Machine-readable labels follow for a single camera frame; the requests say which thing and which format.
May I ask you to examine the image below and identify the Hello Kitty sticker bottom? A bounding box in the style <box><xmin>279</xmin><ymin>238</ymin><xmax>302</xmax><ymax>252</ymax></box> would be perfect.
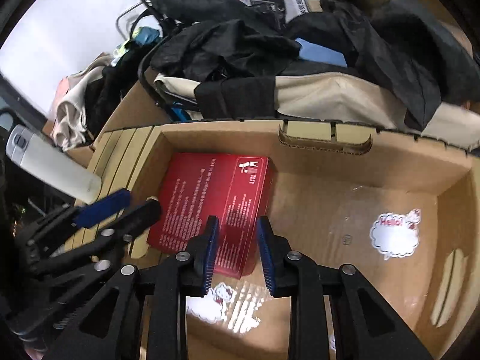
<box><xmin>186</xmin><ymin>280</ymin><xmax>272</xmax><ymax>335</ymax></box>

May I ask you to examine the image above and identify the Hello Kitty sticker right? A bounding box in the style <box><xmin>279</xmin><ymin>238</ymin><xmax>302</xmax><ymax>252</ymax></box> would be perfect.
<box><xmin>369</xmin><ymin>209</ymin><xmax>422</xmax><ymax>261</ymax></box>

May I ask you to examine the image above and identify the red printed box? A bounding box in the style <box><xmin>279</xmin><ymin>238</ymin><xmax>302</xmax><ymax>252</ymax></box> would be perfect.
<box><xmin>147</xmin><ymin>153</ymin><xmax>273</xmax><ymax>279</ymax></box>

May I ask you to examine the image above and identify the hello kitty sticker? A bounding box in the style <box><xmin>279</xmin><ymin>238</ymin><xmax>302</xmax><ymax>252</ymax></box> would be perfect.
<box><xmin>186</xmin><ymin>280</ymin><xmax>272</xmax><ymax>335</ymax></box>
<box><xmin>369</xmin><ymin>209</ymin><xmax>422</xmax><ymax>261</ymax></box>

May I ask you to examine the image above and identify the white thermos bottle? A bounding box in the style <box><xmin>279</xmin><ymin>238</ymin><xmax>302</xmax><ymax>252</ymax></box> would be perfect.
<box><xmin>6</xmin><ymin>124</ymin><xmax>102</xmax><ymax>204</ymax></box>

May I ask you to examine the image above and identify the beige pink clothes heap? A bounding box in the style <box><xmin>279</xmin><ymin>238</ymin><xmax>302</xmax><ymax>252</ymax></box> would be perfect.
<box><xmin>48</xmin><ymin>53</ymin><xmax>113</xmax><ymax>152</ymax></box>

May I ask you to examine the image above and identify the brown cardboard tray box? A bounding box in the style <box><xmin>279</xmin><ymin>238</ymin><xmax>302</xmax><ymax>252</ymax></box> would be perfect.
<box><xmin>127</xmin><ymin>118</ymin><xmax>480</xmax><ymax>360</ymax></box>

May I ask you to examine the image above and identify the blue folded cloth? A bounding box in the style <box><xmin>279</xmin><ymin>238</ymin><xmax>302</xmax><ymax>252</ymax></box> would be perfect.
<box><xmin>295</xmin><ymin>38</ymin><xmax>347</xmax><ymax>68</ymax></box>

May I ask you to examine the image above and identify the beige fabric bag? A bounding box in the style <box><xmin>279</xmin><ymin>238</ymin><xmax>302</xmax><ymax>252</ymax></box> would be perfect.
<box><xmin>153</xmin><ymin>71</ymin><xmax>480</xmax><ymax>151</ymax></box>

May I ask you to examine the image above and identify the black clothing pile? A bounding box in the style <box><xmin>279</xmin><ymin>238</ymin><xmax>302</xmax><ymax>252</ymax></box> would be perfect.
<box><xmin>151</xmin><ymin>0</ymin><xmax>479</xmax><ymax>130</ymax></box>

